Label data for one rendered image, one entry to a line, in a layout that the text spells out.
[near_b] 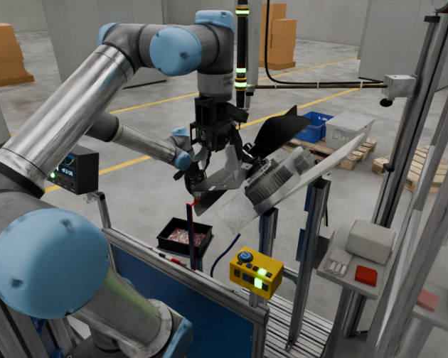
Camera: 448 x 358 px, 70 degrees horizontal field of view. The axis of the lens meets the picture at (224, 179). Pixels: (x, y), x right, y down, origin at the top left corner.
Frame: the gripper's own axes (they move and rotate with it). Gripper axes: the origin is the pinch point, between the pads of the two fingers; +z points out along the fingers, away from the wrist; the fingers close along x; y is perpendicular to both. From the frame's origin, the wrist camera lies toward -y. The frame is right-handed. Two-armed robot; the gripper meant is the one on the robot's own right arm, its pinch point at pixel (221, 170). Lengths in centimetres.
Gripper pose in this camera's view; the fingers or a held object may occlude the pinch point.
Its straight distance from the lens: 80.2
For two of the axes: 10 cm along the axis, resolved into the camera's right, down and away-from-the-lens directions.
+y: -5.5, 4.2, -7.2
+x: 8.3, 2.8, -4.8
